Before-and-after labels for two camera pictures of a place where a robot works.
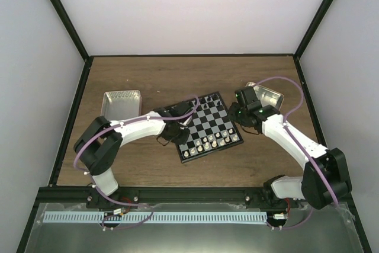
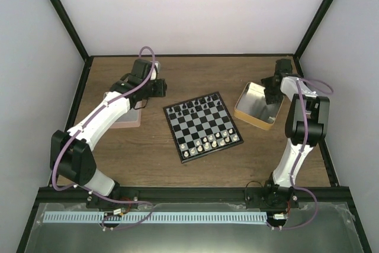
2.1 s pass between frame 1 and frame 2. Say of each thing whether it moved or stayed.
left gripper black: moved
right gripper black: moved
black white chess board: stayed
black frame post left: stayed
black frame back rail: stayed
